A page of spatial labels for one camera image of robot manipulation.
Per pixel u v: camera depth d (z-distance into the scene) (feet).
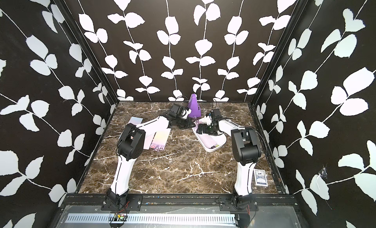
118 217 2.31
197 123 3.22
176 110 2.68
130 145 1.88
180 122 2.82
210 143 3.14
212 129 2.83
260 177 2.67
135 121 3.54
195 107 3.51
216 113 2.75
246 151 1.75
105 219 2.30
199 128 3.02
